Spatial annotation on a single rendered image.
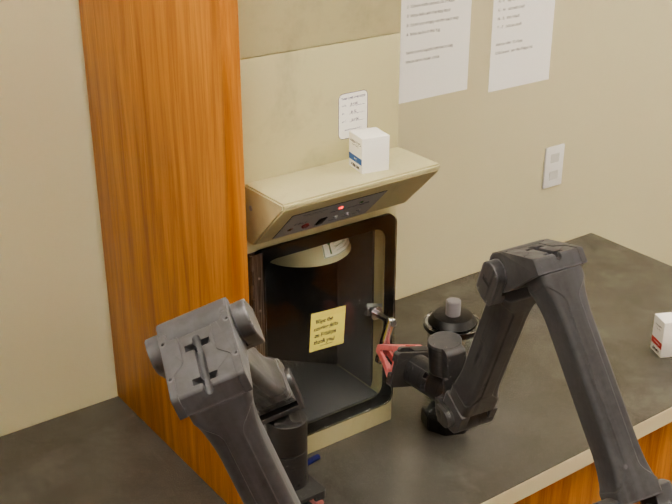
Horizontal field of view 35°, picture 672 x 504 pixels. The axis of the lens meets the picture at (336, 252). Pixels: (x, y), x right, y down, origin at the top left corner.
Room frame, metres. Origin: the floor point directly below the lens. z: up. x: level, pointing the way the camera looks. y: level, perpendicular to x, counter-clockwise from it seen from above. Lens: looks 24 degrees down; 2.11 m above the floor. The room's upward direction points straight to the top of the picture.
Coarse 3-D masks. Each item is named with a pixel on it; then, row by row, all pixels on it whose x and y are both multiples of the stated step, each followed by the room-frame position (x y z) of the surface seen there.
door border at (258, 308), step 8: (256, 256) 1.58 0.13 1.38; (256, 264) 1.58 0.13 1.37; (256, 272) 1.58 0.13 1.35; (256, 280) 1.58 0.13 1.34; (256, 288) 1.58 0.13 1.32; (256, 296) 1.58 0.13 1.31; (256, 304) 1.58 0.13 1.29; (256, 312) 1.58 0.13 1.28; (264, 320) 1.59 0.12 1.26; (264, 328) 1.59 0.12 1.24; (264, 336) 1.59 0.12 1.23; (264, 344) 1.59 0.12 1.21; (264, 352) 1.59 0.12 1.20; (264, 424) 1.58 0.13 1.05
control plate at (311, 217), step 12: (384, 192) 1.64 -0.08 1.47; (336, 204) 1.58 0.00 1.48; (348, 204) 1.61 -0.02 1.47; (360, 204) 1.63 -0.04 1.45; (372, 204) 1.67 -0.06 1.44; (300, 216) 1.54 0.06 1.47; (312, 216) 1.57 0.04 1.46; (324, 216) 1.60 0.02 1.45; (348, 216) 1.66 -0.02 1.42; (288, 228) 1.57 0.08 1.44; (300, 228) 1.60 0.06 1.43
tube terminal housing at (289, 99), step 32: (256, 64) 1.60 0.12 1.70; (288, 64) 1.64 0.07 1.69; (320, 64) 1.67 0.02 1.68; (352, 64) 1.71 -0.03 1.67; (384, 64) 1.75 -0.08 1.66; (256, 96) 1.60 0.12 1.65; (288, 96) 1.64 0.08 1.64; (320, 96) 1.67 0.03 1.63; (384, 96) 1.75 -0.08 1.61; (256, 128) 1.60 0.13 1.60; (288, 128) 1.64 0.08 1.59; (320, 128) 1.67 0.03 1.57; (384, 128) 1.75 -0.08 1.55; (256, 160) 1.60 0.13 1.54; (288, 160) 1.64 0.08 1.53; (320, 160) 1.67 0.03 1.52; (384, 416) 1.76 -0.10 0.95; (320, 448) 1.67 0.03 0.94
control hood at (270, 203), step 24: (312, 168) 1.65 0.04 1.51; (336, 168) 1.65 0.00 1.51; (408, 168) 1.65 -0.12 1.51; (432, 168) 1.67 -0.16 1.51; (264, 192) 1.54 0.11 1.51; (288, 192) 1.54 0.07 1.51; (312, 192) 1.54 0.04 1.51; (336, 192) 1.55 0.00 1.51; (360, 192) 1.59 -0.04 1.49; (408, 192) 1.71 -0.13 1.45; (264, 216) 1.53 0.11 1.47; (288, 216) 1.52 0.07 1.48; (264, 240) 1.57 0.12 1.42
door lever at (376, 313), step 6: (372, 312) 1.72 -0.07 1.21; (378, 312) 1.72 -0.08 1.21; (372, 318) 1.72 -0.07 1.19; (378, 318) 1.73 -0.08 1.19; (384, 318) 1.70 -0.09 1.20; (390, 318) 1.69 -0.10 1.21; (384, 324) 1.70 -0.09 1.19; (390, 324) 1.69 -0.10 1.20; (384, 330) 1.69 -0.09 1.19; (390, 330) 1.69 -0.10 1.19; (384, 336) 1.68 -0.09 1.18; (390, 336) 1.69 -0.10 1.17; (384, 342) 1.68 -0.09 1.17; (384, 354) 1.68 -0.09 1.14; (378, 360) 1.68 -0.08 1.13
